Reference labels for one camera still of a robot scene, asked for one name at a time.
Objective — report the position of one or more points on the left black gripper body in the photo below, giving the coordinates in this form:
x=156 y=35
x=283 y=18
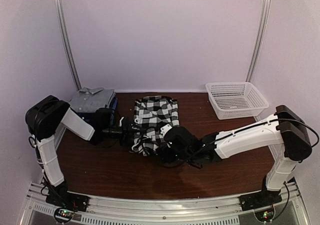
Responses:
x=118 y=133

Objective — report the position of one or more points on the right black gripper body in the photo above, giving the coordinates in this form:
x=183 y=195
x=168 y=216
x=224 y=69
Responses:
x=163 y=153

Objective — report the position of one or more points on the black white checkered shirt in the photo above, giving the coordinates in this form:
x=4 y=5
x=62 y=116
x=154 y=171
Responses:
x=151 y=113

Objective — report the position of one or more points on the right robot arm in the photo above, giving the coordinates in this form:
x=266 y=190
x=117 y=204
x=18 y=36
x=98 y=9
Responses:
x=283 y=128

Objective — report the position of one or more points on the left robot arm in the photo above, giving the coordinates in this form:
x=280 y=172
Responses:
x=46 y=116

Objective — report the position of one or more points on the folded blue plaid shirt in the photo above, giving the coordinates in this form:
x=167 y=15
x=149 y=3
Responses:
x=88 y=116

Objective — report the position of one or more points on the folded grey shirt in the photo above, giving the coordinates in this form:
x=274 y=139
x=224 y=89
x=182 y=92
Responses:
x=88 y=100

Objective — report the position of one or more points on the white plastic basket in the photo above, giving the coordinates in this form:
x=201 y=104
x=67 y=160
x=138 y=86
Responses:
x=233 y=100

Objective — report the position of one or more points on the left circuit board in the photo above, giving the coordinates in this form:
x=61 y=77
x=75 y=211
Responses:
x=62 y=215

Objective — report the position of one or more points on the circuit board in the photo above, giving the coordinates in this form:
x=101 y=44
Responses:
x=265 y=215
x=62 y=215

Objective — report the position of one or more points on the right circuit board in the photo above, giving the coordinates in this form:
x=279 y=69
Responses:
x=265 y=215

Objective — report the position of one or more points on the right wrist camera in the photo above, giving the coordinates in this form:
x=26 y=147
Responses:
x=178 y=137

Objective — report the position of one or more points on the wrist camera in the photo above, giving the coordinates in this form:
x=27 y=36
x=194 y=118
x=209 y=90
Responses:
x=104 y=117
x=178 y=137

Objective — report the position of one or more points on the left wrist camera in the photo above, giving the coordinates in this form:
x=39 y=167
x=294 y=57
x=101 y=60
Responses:
x=104 y=117

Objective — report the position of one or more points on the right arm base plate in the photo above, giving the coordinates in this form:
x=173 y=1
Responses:
x=259 y=199

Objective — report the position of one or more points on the aluminium front rail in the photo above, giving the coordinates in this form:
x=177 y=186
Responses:
x=220 y=210

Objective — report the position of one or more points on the left aluminium frame post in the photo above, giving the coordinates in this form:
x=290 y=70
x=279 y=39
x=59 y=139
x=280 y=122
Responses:
x=66 y=43

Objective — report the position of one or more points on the aluminium frame post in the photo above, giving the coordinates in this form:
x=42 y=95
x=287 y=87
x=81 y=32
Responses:
x=66 y=43
x=264 y=16

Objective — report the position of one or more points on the right aluminium frame post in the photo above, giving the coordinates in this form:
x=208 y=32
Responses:
x=264 y=16

